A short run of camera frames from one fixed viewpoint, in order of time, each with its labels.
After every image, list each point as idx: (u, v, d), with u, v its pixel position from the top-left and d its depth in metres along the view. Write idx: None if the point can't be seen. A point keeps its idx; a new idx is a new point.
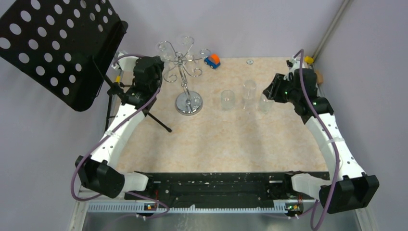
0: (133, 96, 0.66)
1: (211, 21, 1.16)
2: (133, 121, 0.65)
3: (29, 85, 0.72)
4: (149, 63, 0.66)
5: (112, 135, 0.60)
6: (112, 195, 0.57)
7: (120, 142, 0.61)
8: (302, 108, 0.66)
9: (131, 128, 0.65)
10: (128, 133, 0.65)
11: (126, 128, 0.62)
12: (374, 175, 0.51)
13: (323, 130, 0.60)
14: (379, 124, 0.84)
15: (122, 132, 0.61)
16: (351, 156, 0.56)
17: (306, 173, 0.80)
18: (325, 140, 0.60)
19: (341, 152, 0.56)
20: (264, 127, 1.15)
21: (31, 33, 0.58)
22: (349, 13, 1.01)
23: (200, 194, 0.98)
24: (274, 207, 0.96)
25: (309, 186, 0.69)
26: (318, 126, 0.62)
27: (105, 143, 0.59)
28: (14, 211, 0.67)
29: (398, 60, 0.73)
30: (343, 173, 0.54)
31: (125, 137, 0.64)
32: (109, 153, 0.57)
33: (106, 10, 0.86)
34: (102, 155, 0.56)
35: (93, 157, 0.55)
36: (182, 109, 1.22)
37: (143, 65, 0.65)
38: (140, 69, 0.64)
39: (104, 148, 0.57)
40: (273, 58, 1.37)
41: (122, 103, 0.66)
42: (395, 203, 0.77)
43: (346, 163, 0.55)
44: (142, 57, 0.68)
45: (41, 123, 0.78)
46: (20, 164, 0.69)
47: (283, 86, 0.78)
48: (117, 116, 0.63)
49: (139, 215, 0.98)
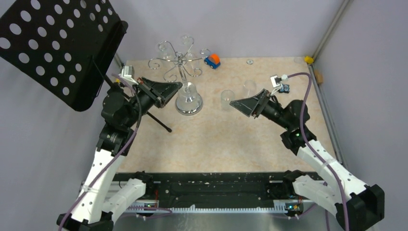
0: (109, 137, 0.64)
1: (210, 21, 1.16)
2: (111, 168, 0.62)
3: (29, 85, 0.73)
4: (118, 104, 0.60)
5: (90, 191, 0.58)
6: None
7: (100, 194, 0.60)
8: (290, 141, 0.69)
9: (112, 173, 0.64)
10: (108, 181, 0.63)
11: (104, 178, 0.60)
12: (376, 185, 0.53)
13: (315, 157, 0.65)
14: (377, 125, 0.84)
15: (101, 185, 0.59)
16: (349, 173, 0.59)
17: (308, 177, 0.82)
18: (320, 164, 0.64)
19: (339, 172, 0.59)
20: (264, 127, 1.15)
21: (30, 33, 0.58)
22: (349, 14, 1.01)
23: (200, 194, 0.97)
24: (274, 208, 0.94)
25: (316, 195, 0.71)
26: (310, 154, 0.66)
27: (84, 199, 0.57)
28: (16, 211, 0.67)
29: (398, 60, 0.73)
30: (349, 191, 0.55)
31: (106, 187, 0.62)
32: (89, 210, 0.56)
33: (106, 10, 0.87)
34: (82, 213, 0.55)
35: (72, 216, 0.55)
36: (182, 109, 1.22)
37: (111, 107, 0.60)
38: (109, 113, 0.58)
39: (82, 206, 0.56)
40: (273, 58, 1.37)
41: (97, 149, 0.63)
42: (390, 203, 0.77)
43: (347, 180, 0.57)
44: (109, 96, 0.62)
45: (42, 123, 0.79)
46: (21, 163, 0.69)
47: (268, 107, 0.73)
48: (93, 164, 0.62)
49: (139, 215, 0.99)
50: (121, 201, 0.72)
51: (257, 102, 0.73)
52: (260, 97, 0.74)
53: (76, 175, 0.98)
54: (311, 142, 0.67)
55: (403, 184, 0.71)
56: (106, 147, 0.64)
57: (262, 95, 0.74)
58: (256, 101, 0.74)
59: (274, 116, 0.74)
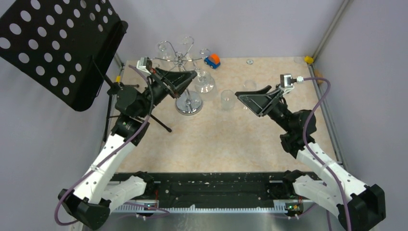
0: (124, 124, 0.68)
1: (210, 21, 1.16)
2: (121, 153, 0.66)
3: (29, 85, 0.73)
4: (131, 97, 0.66)
5: (96, 171, 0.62)
6: (95, 224, 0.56)
7: (105, 177, 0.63)
8: (289, 146, 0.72)
9: (119, 160, 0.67)
10: (115, 167, 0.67)
11: (111, 162, 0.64)
12: (376, 185, 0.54)
13: (314, 159, 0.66)
14: (377, 125, 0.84)
15: (108, 167, 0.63)
16: (349, 173, 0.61)
17: (308, 177, 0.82)
18: (319, 167, 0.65)
19: (338, 173, 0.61)
20: (264, 127, 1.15)
21: (30, 33, 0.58)
22: (349, 13, 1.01)
23: (200, 194, 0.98)
24: (274, 207, 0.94)
25: (316, 195, 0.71)
26: (309, 157, 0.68)
27: (89, 178, 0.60)
28: (15, 211, 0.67)
29: (398, 60, 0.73)
30: (349, 192, 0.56)
31: (111, 172, 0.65)
32: (92, 189, 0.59)
33: (106, 10, 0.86)
34: (84, 191, 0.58)
35: (75, 193, 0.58)
36: (182, 109, 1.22)
37: (124, 100, 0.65)
38: (122, 106, 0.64)
39: (87, 184, 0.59)
40: (273, 58, 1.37)
41: (112, 133, 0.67)
42: (390, 203, 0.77)
43: (347, 182, 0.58)
44: (123, 90, 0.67)
45: (42, 123, 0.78)
46: (20, 163, 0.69)
47: (276, 109, 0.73)
48: (104, 147, 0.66)
49: (139, 215, 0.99)
50: (120, 193, 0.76)
51: (268, 102, 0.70)
52: (274, 97, 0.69)
53: (76, 175, 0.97)
54: (310, 145, 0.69)
55: (403, 184, 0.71)
56: (120, 133, 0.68)
57: (276, 96, 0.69)
58: (269, 101, 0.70)
59: (280, 118, 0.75)
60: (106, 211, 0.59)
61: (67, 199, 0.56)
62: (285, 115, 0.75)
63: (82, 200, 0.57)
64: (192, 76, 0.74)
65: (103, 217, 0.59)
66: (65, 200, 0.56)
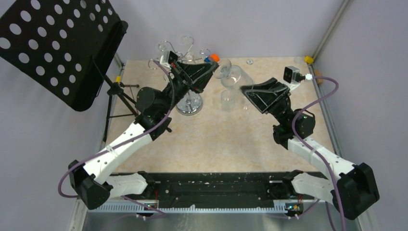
0: (148, 117, 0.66)
1: (210, 21, 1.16)
2: (136, 143, 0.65)
3: (29, 85, 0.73)
4: (149, 100, 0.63)
5: (111, 152, 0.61)
6: (91, 203, 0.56)
7: (115, 161, 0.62)
8: (280, 138, 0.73)
9: (133, 149, 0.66)
10: (127, 154, 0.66)
11: (127, 147, 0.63)
12: (363, 163, 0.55)
13: (303, 145, 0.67)
14: (377, 125, 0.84)
15: (122, 151, 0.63)
16: (337, 156, 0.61)
17: (304, 173, 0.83)
18: (308, 151, 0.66)
19: (326, 156, 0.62)
20: (264, 127, 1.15)
21: (31, 33, 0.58)
22: (348, 14, 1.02)
23: (200, 194, 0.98)
24: (274, 207, 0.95)
25: (312, 187, 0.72)
26: (298, 143, 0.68)
27: (102, 157, 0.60)
28: (15, 211, 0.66)
29: (398, 60, 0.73)
30: (337, 172, 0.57)
31: (122, 158, 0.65)
32: (101, 169, 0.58)
33: (106, 10, 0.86)
34: (93, 169, 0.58)
35: (84, 167, 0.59)
36: (182, 109, 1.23)
37: (144, 103, 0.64)
38: (142, 107, 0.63)
39: (98, 162, 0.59)
40: (273, 58, 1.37)
41: (134, 121, 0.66)
42: (389, 203, 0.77)
43: (335, 162, 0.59)
44: (143, 90, 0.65)
45: (41, 123, 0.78)
46: (19, 164, 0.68)
47: (278, 108, 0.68)
48: (124, 133, 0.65)
49: (139, 215, 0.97)
50: (122, 183, 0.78)
51: (274, 99, 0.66)
52: (279, 95, 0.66)
53: None
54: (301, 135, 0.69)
55: (402, 184, 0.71)
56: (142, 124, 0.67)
57: (282, 94, 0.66)
58: (274, 98, 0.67)
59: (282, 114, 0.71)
60: (105, 195, 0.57)
61: (75, 171, 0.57)
62: (286, 113, 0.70)
63: (89, 176, 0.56)
64: (211, 69, 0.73)
65: (101, 199, 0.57)
66: (73, 172, 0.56)
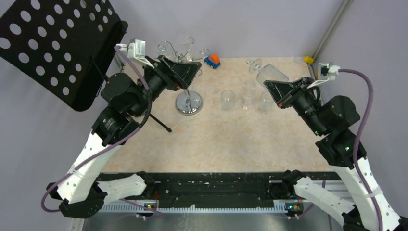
0: (107, 121, 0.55)
1: (210, 21, 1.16)
2: (102, 156, 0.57)
3: (29, 85, 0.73)
4: (121, 89, 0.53)
5: (75, 173, 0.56)
6: (84, 214, 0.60)
7: (86, 178, 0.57)
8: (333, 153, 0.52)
9: (104, 159, 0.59)
10: (98, 164, 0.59)
11: (91, 166, 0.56)
12: None
13: (361, 183, 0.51)
14: (377, 125, 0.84)
15: (86, 171, 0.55)
16: (388, 204, 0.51)
17: (307, 177, 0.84)
18: (362, 191, 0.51)
19: (381, 205, 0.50)
20: (264, 127, 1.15)
21: (31, 33, 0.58)
22: (349, 13, 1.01)
23: (200, 194, 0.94)
24: (274, 207, 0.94)
25: (319, 200, 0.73)
26: (355, 178, 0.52)
27: (69, 179, 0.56)
28: (15, 211, 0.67)
29: (398, 60, 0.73)
30: (385, 227, 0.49)
31: (94, 171, 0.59)
32: (71, 192, 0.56)
33: (106, 10, 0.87)
34: (65, 191, 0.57)
35: (58, 189, 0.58)
36: (182, 109, 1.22)
37: (113, 89, 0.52)
38: (111, 95, 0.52)
39: (67, 185, 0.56)
40: (273, 58, 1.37)
41: (92, 133, 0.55)
42: (389, 203, 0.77)
43: (386, 215, 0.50)
44: (116, 75, 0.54)
45: (42, 124, 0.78)
46: (20, 163, 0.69)
47: (297, 104, 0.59)
48: (84, 147, 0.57)
49: (139, 215, 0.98)
50: (118, 187, 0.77)
51: (290, 90, 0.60)
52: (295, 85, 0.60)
53: None
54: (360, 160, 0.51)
55: (401, 184, 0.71)
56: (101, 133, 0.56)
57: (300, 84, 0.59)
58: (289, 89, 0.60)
59: (306, 113, 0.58)
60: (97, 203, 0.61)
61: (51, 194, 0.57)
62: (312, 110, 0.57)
63: (63, 199, 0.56)
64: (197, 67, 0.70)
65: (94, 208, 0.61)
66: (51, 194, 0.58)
